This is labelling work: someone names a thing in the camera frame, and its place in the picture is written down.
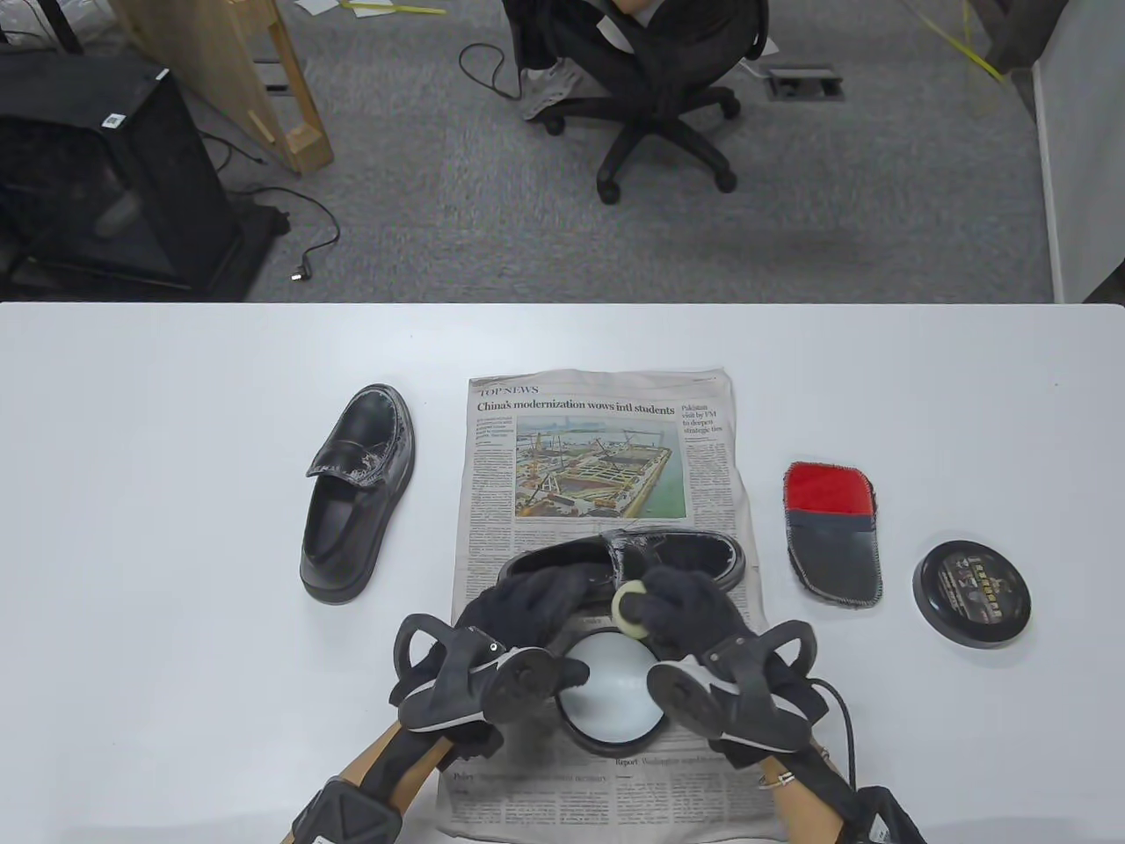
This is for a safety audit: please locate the person's right hand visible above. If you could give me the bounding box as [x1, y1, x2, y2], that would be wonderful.
[633, 565, 846, 779]

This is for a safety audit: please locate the person's left hand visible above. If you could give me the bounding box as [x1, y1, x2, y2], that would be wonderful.
[391, 565, 616, 768]

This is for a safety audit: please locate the black leather loafer shoe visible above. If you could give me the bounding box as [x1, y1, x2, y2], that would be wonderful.
[497, 526, 748, 618]
[300, 383, 415, 604]

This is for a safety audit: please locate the round yellow polishing sponge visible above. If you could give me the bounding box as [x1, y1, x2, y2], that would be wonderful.
[611, 580, 656, 636]

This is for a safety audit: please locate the round leather care cream jar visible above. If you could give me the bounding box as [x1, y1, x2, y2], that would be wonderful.
[549, 631, 679, 755]

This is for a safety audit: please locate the red and grey polishing mitt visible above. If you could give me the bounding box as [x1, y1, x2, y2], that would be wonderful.
[782, 462, 885, 609]

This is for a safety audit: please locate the printed newspaper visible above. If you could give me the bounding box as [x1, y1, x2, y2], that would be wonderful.
[437, 369, 780, 840]

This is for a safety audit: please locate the black cream jar lid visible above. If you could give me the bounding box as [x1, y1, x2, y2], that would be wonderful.
[912, 540, 1034, 650]

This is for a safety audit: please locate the black white right hand controller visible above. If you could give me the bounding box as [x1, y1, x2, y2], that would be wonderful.
[646, 620, 820, 750]

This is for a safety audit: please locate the black white hand controller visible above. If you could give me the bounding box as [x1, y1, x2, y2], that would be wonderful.
[646, 620, 820, 750]
[391, 614, 592, 732]

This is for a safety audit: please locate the black white left hand controller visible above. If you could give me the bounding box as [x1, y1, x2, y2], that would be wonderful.
[391, 614, 592, 732]

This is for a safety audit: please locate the black swivel office chair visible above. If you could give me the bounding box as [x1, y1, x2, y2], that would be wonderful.
[542, 0, 770, 205]

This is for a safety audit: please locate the grey floor outlet box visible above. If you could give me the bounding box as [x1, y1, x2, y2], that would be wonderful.
[763, 63, 845, 100]

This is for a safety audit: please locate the black mesh cabinet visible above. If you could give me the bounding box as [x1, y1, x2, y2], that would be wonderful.
[0, 44, 291, 302]

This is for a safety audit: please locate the white partition panel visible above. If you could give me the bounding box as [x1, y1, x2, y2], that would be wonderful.
[1033, 0, 1125, 304]

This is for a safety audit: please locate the yellow floor tape strip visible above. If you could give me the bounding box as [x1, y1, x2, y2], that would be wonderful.
[914, 0, 1007, 82]

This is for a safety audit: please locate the black wrist module cable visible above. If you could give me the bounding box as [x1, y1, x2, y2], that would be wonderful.
[810, 677, 860, 790]

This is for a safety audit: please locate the black right wrist camera module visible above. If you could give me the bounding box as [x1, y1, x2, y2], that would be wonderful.
[844, 787, 930, 844]

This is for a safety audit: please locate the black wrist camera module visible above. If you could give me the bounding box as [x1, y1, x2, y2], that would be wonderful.
[844, 787, 930, 844]
[290, 776, 405, 844]

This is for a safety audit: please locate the black left wrist camera module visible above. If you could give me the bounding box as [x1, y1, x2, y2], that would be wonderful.
[290, 776, 405, 844]

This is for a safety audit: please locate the black cable with plug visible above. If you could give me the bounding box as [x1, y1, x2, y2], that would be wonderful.
[198, 132, 342, 284]

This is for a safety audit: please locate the thin black floor cable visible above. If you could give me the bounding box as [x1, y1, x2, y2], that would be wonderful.
[459, 41, 528, 99]

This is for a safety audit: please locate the light wooden frame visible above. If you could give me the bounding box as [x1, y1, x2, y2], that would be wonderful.
[110, 0, 335, 177]

